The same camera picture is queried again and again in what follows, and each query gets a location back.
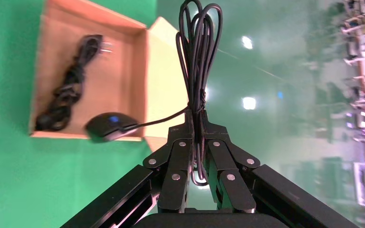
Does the brown cardboard box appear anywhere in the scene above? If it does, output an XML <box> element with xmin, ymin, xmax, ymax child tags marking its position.
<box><xmin>29</xmin><ymin>0</ymin><xmax>191</xmax><ymax>152</ymax></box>

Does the black power cable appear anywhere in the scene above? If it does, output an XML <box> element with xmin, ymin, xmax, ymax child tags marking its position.
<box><xmin>35</xmin><ymin>34</ymin><xmax>114</xmax><ymax>132</ymax></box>

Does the black wired computer mouse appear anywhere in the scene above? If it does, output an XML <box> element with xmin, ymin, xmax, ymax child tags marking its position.
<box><xmin>85</xmin><ymin>0</ymin><xmax>223</xmax><ymax>187</ymax></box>

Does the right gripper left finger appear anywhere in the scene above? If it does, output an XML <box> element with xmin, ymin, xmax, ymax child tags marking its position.
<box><xmin>59</xmin><ymin>111</ymin><xmax>196</xmax><ymax>228</ymax></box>

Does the green table cloth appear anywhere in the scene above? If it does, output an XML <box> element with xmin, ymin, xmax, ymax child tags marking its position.
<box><xmin>0</xmin><ymin>0</ymin><xmax>158</xmax><ymax>228</ymax></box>

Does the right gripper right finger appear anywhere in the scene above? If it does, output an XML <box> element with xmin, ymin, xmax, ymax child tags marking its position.
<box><xmin>201</xmin><ymin>111</ymin><xmax>352</xmax><ymax>228</ymax></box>

